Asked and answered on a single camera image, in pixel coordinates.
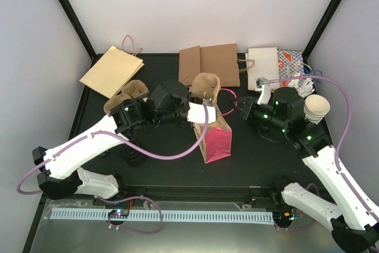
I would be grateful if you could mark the white plastic cutlery bunch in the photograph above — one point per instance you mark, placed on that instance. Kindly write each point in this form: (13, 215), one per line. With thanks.
(304, 87)

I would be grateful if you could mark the white perforated front rail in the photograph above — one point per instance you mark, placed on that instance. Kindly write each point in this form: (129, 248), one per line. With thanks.
(189, 216)

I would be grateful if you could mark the stack of black lids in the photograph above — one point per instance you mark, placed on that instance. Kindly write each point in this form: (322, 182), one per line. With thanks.
(132, 157)

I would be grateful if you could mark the brown kraft paper bag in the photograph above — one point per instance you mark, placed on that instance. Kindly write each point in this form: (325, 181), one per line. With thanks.
(220, 60)

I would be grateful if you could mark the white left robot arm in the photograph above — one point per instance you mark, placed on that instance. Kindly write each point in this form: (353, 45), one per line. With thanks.
(61, 173)

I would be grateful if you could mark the tan paper bag with handles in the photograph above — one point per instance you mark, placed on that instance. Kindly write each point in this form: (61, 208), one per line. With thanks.
(113, 70)

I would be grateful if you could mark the red blue patterned bag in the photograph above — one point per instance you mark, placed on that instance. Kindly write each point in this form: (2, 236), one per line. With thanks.
(291, 62)

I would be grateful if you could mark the brown pulp cup carrier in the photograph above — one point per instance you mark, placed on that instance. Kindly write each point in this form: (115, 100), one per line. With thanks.
(131, 90)

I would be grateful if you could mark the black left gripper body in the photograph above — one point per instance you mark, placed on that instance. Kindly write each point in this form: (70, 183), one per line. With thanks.
(167, 118)

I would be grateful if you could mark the stack of paper cups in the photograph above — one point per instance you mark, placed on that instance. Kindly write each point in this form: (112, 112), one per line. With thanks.
(315, 108)

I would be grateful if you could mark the white paper bag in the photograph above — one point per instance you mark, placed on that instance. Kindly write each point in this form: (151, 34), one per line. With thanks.
(259, 62)

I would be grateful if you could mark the cake print paper bag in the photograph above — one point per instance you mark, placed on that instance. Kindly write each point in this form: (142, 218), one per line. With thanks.
(217, 142)

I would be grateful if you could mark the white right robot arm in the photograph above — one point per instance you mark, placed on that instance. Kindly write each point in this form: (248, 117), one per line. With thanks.
(351, 218)

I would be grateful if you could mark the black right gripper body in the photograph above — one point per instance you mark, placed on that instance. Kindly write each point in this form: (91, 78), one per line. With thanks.
(280, 124)

